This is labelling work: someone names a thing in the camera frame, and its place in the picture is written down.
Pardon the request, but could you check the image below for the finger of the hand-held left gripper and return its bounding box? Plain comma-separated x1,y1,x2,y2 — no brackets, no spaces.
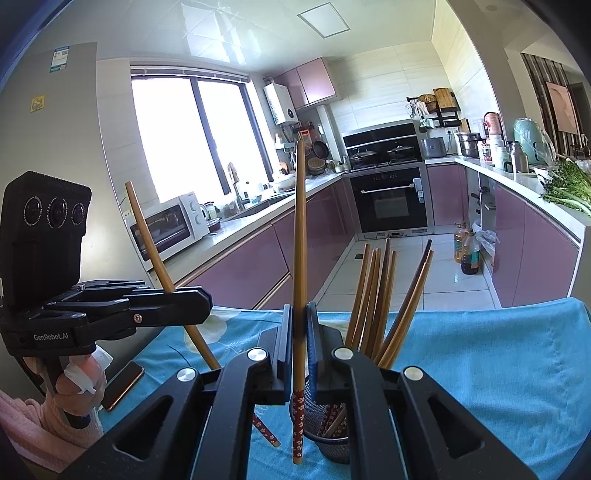
45,279,214,342

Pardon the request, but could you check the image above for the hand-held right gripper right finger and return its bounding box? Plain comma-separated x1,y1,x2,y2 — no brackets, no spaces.
305,302,539,480

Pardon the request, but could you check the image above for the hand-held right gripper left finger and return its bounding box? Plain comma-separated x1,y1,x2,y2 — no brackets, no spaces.
60,305,296,480

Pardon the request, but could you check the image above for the bunch of wooden chopsticks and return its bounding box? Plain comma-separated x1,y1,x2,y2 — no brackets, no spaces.
321,239,435,437

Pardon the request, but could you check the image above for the red-patterned wooden chopstick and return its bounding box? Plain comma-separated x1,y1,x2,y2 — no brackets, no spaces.
291,141,308,466
125,181,282,448

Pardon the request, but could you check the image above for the black mesh holder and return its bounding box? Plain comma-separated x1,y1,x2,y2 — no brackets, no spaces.
302,323,403,465

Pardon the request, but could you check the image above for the person's left forearm pink sleeve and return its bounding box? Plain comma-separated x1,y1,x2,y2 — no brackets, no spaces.
0,390,105,462

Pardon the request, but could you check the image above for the person's left hand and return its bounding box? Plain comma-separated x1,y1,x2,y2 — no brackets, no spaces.
23,348,114,419

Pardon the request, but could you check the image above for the white microwave oven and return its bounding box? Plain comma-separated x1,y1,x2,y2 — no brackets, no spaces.
127,193,211,263

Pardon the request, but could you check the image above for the pink base cabinets long run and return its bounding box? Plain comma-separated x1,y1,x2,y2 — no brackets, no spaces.
178,178,357,311

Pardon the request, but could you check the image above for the smartphone with gold edge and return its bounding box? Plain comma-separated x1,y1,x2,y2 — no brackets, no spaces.
100,361,145,413

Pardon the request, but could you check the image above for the grey refrigerator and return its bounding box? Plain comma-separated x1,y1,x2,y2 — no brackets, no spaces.
0,41,162,402

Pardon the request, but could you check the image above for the steel kitchen faucet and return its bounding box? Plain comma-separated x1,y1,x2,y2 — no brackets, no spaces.
228,162,248,209

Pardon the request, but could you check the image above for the blue floral tablecloth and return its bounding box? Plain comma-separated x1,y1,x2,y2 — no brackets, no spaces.
97,298,591,480

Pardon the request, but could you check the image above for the kitchen window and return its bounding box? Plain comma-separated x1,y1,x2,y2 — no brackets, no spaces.
130,69,274,204

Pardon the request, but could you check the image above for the built-in black oven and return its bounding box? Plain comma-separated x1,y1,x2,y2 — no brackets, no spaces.
348,161,435,234

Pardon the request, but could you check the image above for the yellow cooking oil bottle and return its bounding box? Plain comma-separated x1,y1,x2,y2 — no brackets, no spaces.
454,222,470,264

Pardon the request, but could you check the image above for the dark sauce bottle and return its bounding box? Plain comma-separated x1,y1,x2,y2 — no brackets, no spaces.
461,228,481,276

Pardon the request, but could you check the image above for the clear plastic bag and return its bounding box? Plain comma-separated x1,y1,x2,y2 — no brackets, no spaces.
475,228,500,260

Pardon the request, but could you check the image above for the white water heater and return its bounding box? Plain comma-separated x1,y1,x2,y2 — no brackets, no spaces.
264,83,299,126

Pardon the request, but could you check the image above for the black range hood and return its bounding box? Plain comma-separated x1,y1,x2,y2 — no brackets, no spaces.
342,121,419,158

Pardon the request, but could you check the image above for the pink base cabinets short run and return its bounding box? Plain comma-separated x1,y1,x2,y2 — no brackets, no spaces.
427,164,581,308

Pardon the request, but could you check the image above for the stainless steel stockpot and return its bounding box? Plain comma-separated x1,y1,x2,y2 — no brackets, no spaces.
456,131,481,158

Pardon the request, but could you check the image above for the stainless steel flask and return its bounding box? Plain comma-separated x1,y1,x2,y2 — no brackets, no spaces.
507,141,530,174

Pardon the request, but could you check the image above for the bunch of leafy greens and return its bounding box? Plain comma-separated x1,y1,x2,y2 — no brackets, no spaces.
536,159,591,213

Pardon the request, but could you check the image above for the mint green appliance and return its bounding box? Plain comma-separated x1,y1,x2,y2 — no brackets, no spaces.
514,117,546,165

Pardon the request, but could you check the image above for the ceiling light panel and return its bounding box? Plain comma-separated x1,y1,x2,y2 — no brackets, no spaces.
298,2,352,38

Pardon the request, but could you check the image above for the pink wall cabinet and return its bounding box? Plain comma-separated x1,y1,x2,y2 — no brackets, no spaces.
274,58,338,110

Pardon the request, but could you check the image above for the black wall rack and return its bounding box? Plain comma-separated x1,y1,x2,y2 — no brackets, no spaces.
406,88,463,128

